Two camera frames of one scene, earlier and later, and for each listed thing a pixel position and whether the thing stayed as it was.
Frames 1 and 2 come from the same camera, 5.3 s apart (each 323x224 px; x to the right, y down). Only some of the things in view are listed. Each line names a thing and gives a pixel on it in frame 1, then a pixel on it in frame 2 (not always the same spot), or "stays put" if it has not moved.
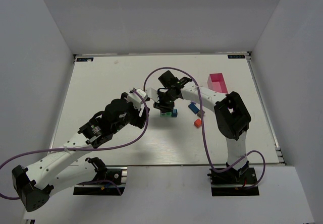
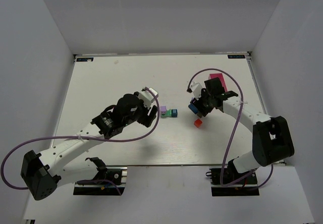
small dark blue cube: x=174 y=113 stays put
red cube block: x=198 y=122 stays put
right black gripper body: x=164 y=105 to x=200 y=105
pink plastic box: x=216 y=82 stays put
